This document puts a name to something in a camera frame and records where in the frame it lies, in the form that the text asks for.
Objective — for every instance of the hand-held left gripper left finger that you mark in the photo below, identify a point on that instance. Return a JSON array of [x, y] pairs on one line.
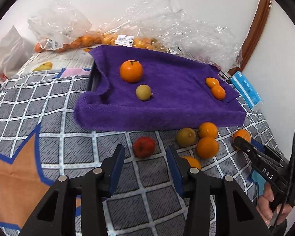
[[117, 169]]

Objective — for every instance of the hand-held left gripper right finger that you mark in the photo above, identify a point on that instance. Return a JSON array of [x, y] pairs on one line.
[[173, 169]]

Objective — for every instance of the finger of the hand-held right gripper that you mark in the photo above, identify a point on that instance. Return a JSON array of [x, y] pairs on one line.
[[257, 144], [245, 147]]

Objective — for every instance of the small orange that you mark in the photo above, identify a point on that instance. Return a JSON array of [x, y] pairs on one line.
[[193, 162], [243, 135], [207, 147], [218, 92], [207, 129], [212, 81]]

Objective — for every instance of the small red apple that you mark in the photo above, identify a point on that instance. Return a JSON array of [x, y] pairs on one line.
[[144, 147]]

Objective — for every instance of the small yellow-green pear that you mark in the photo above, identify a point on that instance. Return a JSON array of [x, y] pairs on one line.
[[143, 92], [185, 137]]

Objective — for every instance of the purple towel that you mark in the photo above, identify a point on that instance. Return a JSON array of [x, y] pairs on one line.
[[174, 103]]

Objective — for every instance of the large orange with stem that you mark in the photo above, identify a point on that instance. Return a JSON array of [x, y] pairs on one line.
[[131, 71]]

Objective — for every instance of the person's right hand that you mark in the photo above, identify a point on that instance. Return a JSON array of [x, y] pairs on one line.
[[264, 206]]

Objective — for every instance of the grey checkered blanket with stars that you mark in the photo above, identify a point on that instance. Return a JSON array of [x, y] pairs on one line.
[[142, 201]]

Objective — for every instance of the blue tissue pack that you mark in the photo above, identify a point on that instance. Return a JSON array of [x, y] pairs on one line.
[[247, 91]]

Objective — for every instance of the black eyeglasses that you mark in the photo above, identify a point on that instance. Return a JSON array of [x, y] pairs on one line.
[[225, 75]]

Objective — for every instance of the clear bag of cherry tomatoes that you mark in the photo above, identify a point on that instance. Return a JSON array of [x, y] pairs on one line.
[[211, 44]]

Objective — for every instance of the white printed bed sheet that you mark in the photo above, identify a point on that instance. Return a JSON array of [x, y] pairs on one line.
[[71, 59]]

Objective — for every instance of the clear bag of yellow fruit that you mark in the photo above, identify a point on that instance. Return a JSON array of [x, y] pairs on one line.
[[172, 41]]

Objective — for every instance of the clear bag of oranges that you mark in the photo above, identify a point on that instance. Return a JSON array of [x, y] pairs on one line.
[[137, 22]]

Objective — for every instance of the white plastic bag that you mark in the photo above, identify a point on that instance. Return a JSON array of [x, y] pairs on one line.
[[9, 54]]

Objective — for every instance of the crumpled clear bag of tangerines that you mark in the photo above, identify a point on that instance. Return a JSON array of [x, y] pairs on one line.
[[59, 22]]

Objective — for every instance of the brown wooden door frame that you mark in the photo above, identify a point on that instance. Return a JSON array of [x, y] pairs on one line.
[[259, 24]]

